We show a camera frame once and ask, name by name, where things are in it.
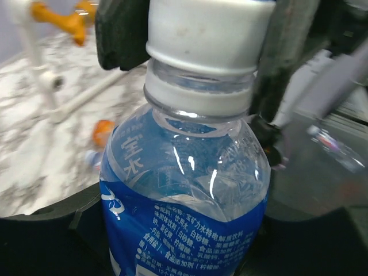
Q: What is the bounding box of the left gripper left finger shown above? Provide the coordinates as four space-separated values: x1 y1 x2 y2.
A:
1 183 112 275

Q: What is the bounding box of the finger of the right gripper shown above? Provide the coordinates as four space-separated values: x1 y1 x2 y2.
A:
95 0 150 71
250 0 330 124

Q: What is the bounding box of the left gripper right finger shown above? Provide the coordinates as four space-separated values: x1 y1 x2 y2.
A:
239 206 367 275

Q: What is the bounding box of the purple label water bottle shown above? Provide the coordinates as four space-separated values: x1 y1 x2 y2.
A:
85 149 103 172

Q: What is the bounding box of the orange label drink bottle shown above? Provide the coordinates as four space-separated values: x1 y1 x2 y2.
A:
92 120 115 148

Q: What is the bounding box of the blue label Pocari bottle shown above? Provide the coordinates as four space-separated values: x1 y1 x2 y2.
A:
99 1 275 275

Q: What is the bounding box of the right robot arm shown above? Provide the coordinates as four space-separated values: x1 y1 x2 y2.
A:
95 1 367 148

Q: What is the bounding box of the bottle in lower corner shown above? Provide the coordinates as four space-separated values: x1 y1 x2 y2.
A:
306 125 366 173

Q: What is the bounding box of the orange tap valve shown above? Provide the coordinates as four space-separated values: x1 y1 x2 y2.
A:
30 1 98 47

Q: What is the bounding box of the white PVC pipe frame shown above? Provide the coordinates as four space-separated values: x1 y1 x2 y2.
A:
5 0 124 124

